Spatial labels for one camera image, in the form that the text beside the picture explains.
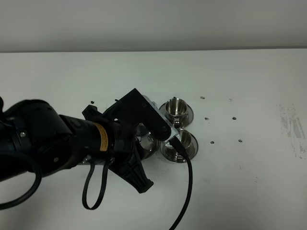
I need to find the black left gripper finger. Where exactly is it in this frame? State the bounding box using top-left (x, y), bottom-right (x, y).
top-left (117, 146), bottom-right (154, 193)

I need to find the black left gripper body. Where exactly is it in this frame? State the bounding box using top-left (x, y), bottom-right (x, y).
top-left (82, 100), bottom-right (143, 174)

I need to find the stainless steel teapot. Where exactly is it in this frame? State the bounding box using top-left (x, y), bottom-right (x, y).
top-left (79, 123), bottom-right (160, 165)

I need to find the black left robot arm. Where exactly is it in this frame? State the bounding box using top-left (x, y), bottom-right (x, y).
top-left (0, 100), bottom-right (153, 193)

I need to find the far stainless steel saucer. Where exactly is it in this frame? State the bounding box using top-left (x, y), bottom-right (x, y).
top-left (159, 98), bottom-right (194, 128)

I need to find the stainless steel saucer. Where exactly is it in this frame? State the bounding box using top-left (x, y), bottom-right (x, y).
top-left (159, 98), bottom-right (194, 128)
top-left (160, 133), bottom-right (199, 163)

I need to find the near stainless steel teacup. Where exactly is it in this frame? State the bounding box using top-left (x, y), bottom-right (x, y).
top-left (178, 129), bottom-right (192, 154)

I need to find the stainless steel teacup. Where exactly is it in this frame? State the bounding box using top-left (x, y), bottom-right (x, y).
top-left (178, 129), bottom-right (192, 154)
top-left (165, 97), bottom-right (188, 127)

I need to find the near stainless steel saucer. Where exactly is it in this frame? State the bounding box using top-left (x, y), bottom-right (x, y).
top-left (160, 133), bottom-right (199, 163)

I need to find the far stainless steel teacup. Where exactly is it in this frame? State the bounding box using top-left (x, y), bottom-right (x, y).
top-left (165, 97), bottom-right (188, 127)

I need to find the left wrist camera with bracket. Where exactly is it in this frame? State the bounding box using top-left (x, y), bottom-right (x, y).
top-left (112, 89), bottom-right (179, 143)

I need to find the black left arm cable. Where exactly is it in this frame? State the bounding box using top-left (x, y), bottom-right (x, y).
top-left (0, 138), bottom-right (194, 230)

